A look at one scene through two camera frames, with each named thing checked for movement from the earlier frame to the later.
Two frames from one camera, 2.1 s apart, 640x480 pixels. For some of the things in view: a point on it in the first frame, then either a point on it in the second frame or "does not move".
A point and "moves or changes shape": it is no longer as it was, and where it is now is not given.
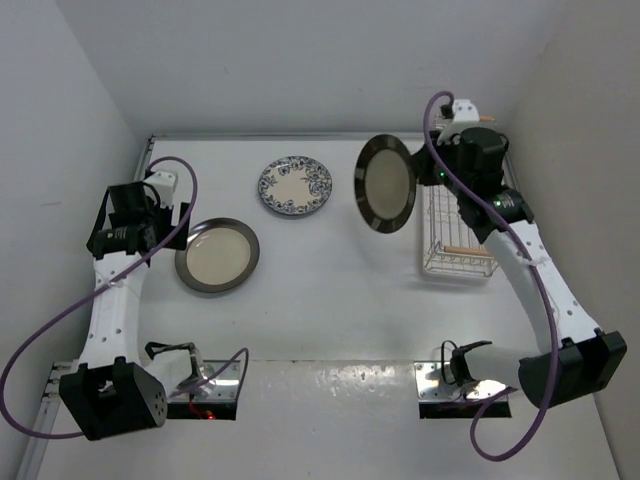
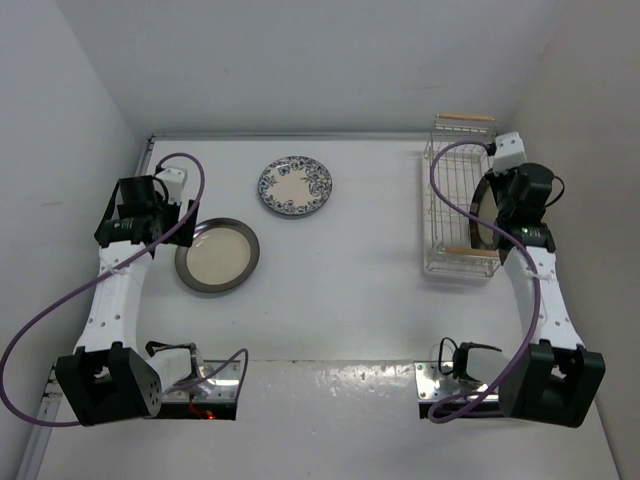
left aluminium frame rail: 36,451 does not move
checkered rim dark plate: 385,183 moves or changes shape
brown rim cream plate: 220,254 does not move
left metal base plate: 213,397 does not move
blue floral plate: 295,185 does not move
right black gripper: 421,162 to 499,178
